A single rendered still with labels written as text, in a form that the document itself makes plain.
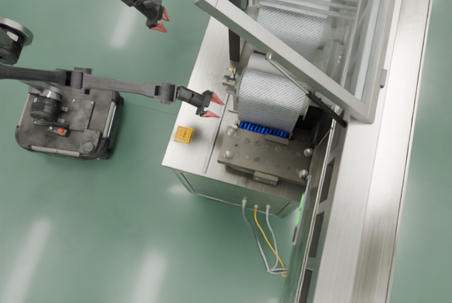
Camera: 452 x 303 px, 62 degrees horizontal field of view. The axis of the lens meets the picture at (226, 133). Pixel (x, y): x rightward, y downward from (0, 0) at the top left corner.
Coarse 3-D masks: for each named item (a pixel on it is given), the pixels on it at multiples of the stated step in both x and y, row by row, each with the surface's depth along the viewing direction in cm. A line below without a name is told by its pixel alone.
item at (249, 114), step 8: (240, 112) 155; (248, 112) 153; (256, 112) 150; (264, 112) 148; (240, 120) 164; (248, 120) 161; (256, 120) 158; (264, 120) 156; (272, 120) 153; (280, 120) 150; (288, 120) 148; (296, 120) 146; (272, 128) 162; (280, 128) 159; (288, 128) 157
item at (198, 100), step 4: (192, 92) 153; (196, 92) 154; (204, 92) 157; (208, 92) 154; (196, 96) 152; (200, 96) 153; (204, 96) 155; (192, 100) 152; (196, 100) 152; (200, 100) 153; (204, 100) 153; (192, 104) 154; (196, 104) 153; (200, 104) 154; (200, 108) 153; (196, 112) 156; (200, 112) 153
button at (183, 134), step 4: (180, 128) 174; (184, 128) 174; (188, 128) 174; (176, 132) 174; (180, 132) 174; (184, 132) 174; (188, 132) 174; (192, 132) 176; (176, 136) 173; (180, 136) 173; (184, 136) 173; (188, 136) 173; (176, 140) 174; (180, 140) 173; (184, 140) 173; (188, 140) 173
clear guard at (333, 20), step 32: (256, 0) 75; (288, 0) 81; (320, 0) 88; (352, 0) 95; (384, 0) 104; (288, 32) 80; (320, 32) 87; (352, 32) 94; (320, 64) 86; (352, 64) 93
